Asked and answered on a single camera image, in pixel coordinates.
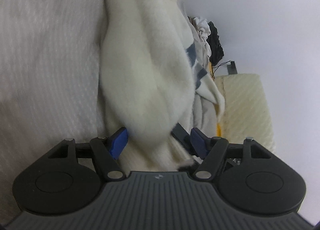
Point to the white crumpled garment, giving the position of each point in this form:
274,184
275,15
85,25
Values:
201,31

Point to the cream quilted headboard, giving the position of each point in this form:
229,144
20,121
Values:
246,110

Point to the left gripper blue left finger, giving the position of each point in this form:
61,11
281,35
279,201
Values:
103,151

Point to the black charger plug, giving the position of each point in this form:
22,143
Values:
231,68

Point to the white blue striped sweater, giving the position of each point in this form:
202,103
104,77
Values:
150,76

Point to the black garment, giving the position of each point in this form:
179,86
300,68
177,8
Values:
215,45

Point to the grey bed sheet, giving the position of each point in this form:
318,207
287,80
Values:
50,81

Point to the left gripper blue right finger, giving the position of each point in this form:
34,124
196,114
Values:
221,159

